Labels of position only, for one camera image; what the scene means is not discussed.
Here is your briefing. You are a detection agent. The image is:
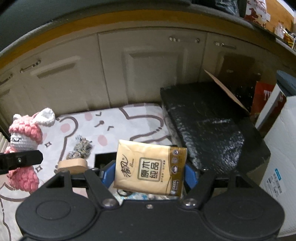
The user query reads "pink white crochet bunny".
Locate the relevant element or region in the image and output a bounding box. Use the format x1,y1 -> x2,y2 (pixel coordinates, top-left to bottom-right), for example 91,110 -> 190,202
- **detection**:
5,108 -> 55,193

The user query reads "tan tissue packet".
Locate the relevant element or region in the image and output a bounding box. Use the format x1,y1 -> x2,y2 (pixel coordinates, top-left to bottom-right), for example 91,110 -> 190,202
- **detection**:
114,140 -> 187,197

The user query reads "black storage box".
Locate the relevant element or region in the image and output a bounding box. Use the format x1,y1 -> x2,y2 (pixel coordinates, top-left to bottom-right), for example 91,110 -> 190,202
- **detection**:
94,152 -> 117,169

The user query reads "wooden base twine tree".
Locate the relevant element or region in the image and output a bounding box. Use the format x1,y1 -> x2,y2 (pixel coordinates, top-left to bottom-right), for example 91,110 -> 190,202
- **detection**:
57,135 -> 93,175

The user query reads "cartoon bear print mat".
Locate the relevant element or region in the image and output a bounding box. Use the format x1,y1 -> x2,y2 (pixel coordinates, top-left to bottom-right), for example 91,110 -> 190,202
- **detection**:
1,103 -> 172,240

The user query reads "white cardboard box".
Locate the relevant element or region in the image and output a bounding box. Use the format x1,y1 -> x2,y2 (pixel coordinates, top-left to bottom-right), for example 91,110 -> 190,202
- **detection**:
260,96 -> 296,237

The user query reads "brown cardboard flap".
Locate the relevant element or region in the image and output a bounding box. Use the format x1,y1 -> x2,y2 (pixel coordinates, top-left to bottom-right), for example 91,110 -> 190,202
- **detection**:
204,69 -> 248,112

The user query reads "cream cabinet middle door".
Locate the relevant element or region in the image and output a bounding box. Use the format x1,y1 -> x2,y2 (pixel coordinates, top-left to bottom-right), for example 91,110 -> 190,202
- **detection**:
1,35 -> 109,119

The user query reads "cream cabinet door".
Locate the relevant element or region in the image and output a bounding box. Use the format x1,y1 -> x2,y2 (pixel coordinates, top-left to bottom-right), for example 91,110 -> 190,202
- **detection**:
1,35 -> 109,119
98,28 -> 207,106

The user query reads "red printed bag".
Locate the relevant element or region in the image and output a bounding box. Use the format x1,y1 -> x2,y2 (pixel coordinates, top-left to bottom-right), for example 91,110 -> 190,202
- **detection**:
251,82 -> 286,116

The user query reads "cream cabinet right door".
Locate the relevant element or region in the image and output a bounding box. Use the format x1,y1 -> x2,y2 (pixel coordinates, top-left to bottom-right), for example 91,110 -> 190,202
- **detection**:
98,28 -> 207,106

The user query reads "wooden edged desk top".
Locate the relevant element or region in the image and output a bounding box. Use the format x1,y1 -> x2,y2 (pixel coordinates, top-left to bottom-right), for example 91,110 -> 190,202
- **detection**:
1,1 -> 295,68

